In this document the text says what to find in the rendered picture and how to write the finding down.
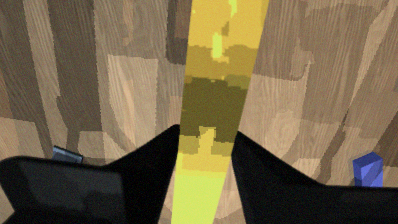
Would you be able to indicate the blue block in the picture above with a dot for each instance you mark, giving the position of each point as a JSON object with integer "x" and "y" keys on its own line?
{"x": 368, "y": 170}

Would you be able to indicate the dark grey wedge on flat base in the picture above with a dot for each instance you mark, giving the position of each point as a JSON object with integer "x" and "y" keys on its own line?
{"x": 61, "y": 154}

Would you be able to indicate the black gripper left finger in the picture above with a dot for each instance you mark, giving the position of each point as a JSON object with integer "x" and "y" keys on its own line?
{"x": 129, "y": 190}

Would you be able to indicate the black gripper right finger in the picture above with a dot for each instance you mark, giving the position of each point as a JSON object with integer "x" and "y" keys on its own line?
{"x": 273, "y": 192}

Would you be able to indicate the yellow bar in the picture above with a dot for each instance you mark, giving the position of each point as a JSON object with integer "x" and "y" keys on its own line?
{"x": 222, "y": 47}

